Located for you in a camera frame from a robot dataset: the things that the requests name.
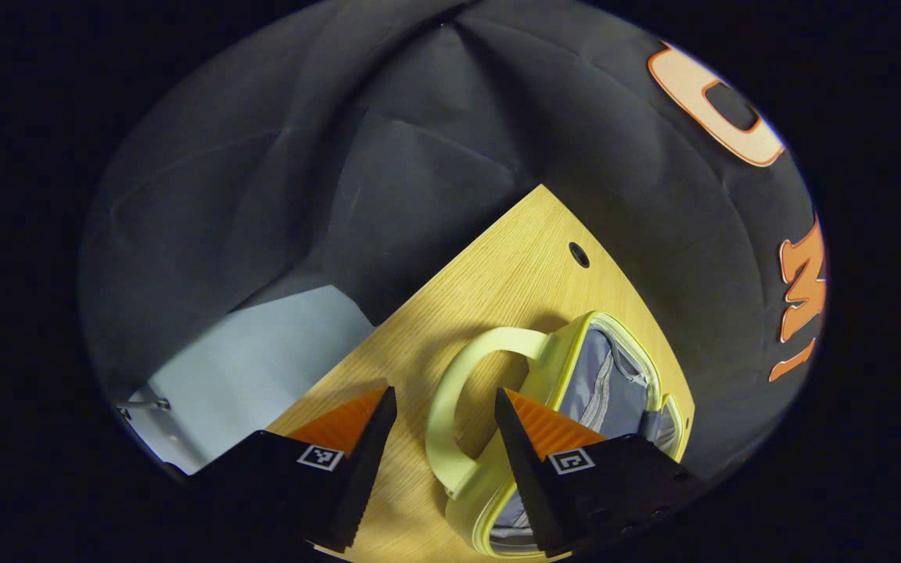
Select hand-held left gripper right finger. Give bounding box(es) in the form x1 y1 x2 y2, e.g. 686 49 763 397
494 386 706 558

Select pale yellow suitcase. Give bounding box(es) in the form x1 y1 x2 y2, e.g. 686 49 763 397
424 310 695 558

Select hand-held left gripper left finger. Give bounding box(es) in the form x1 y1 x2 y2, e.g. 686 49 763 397
187 385 399 554

